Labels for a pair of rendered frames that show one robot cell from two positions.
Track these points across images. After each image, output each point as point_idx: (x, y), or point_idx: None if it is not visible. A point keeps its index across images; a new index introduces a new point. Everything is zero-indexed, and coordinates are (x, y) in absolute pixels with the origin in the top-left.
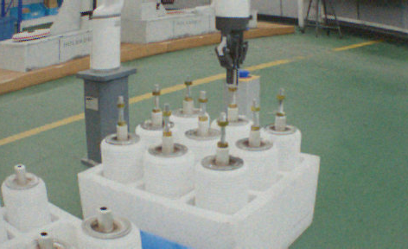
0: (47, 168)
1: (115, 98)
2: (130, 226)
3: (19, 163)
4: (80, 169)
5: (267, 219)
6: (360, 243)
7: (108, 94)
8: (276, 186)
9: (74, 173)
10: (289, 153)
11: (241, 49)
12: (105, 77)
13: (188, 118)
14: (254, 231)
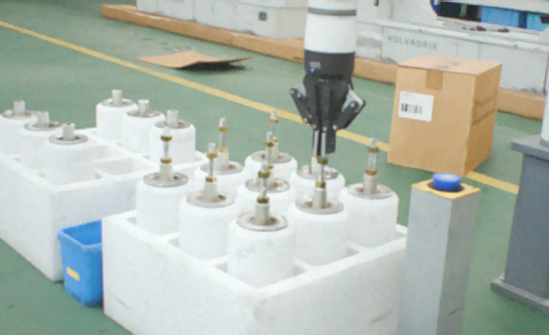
0: (500, 247)
1: (532, 187)
2: (58, 142)
3: (508, 229)
4: (503, 269)
5: (141, 264)
6: None
7: (522, 175)
8: (173, 248)
9: (487, 265)
10: (228, 246)
11: (324, 105)
12: (513, 144)
13: (344, 190)
14: (123, 256)
